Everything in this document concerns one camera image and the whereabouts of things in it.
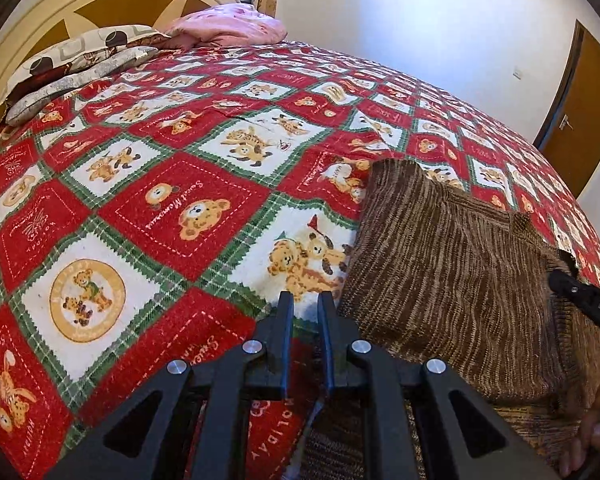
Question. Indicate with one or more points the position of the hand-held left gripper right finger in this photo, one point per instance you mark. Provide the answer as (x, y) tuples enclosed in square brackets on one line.
[(327, 345)]

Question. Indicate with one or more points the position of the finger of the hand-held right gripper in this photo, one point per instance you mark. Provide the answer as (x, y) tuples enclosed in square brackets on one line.
[(580, 297)]

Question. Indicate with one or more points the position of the pink quilted pillow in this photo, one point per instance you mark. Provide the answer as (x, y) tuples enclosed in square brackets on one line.
[(230, 25)]

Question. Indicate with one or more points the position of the grey floral pillow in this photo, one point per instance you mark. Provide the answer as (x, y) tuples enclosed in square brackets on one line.
[(95, 66)]

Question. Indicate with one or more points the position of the brown knitted sweater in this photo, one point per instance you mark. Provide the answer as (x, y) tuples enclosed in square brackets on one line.
[(455, 285)]

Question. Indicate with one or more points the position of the brown wooden door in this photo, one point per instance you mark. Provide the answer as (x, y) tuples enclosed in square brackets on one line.
[(585, 125)]

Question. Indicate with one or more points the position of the cream wooden headboard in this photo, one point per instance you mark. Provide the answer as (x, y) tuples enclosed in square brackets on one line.
[(30, 25)]

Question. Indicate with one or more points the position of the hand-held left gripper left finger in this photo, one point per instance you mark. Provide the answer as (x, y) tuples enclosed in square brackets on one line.
[(285, 345)]

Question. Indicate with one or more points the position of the person's right hand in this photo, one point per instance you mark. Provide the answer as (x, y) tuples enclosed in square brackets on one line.
[(597, 445)]

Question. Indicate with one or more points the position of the circle patterned pillow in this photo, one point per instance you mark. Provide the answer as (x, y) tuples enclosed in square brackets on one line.
[(80, 45)]

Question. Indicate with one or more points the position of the red bear printed blanket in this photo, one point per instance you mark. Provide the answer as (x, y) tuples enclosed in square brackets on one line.
[(180, 210)]

